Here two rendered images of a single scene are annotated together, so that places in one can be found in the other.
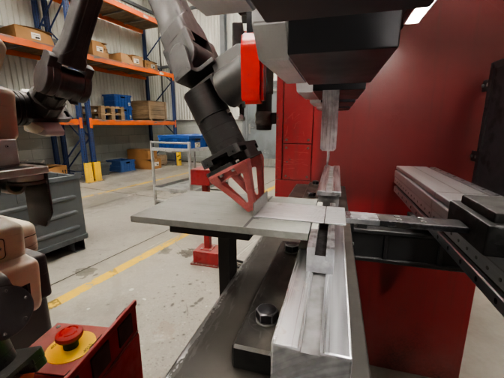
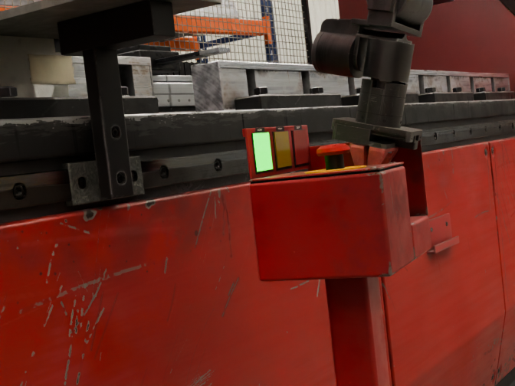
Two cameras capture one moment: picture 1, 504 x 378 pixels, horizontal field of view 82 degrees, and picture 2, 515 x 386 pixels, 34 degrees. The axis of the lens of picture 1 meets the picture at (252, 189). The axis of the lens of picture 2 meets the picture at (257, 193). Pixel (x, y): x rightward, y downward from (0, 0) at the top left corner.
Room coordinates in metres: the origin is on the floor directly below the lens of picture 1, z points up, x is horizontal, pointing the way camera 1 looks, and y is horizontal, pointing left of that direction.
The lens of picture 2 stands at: (1.37, 0.50, 0.81)
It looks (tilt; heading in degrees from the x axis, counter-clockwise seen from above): 3 degrees down; 197
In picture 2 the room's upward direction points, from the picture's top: 6 degrees counter-clockwise
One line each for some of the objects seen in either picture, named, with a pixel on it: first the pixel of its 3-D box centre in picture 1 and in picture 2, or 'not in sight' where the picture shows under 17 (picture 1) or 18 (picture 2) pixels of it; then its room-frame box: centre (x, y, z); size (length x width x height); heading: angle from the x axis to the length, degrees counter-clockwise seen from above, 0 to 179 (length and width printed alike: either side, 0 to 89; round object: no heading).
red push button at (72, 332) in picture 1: (70, 340); (334, 159); (0.40, 0.29, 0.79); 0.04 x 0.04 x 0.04
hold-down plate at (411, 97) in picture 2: not in sight; (382, 100); (-0.53, 0.22, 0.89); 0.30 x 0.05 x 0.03; 164
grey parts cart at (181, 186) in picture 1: (192, 174); not in sight; (3.89, 0.81, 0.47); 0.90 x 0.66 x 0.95; 155
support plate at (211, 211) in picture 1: (233, 209); (88, 14); (0.46, 0.03, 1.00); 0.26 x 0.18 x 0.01; 74
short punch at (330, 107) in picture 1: (329, 128); not in sight; (0.42, -0.11, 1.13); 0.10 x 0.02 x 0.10; 164
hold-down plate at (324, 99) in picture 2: not in sight; (291, 103); (-0.14, 0.11, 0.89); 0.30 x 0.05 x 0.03; 164
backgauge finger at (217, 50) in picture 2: not in sight; (168, 55); (-0.13, -0.12, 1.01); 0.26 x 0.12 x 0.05; 74
